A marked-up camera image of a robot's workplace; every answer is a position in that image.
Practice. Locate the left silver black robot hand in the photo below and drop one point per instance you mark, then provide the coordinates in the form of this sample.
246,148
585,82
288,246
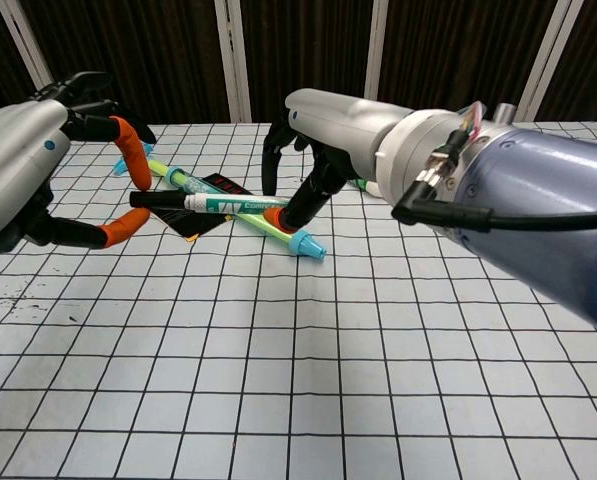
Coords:
13,160

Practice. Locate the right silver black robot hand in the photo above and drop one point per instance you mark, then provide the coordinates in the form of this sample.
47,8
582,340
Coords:
343,125

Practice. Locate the white marker with green label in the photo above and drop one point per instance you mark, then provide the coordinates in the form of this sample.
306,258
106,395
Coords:
228,205

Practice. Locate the black marker cap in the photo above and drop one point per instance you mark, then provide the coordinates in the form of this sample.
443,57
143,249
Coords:
155,199

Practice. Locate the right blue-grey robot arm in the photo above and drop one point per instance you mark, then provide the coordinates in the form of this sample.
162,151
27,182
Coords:
538,190

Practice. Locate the small white green bottle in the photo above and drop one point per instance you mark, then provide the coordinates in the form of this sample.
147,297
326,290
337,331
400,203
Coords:
365,186

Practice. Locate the green blue water pump toy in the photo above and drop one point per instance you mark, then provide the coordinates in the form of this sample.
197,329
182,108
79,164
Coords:
305,248

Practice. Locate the black printed card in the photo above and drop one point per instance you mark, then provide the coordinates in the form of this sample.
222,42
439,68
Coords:
198,225

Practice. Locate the white checkered tablecloth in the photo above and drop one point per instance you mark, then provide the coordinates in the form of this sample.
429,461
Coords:
278,375

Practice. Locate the black partition with white frame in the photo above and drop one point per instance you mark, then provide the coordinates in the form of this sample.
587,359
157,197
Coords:
168,55

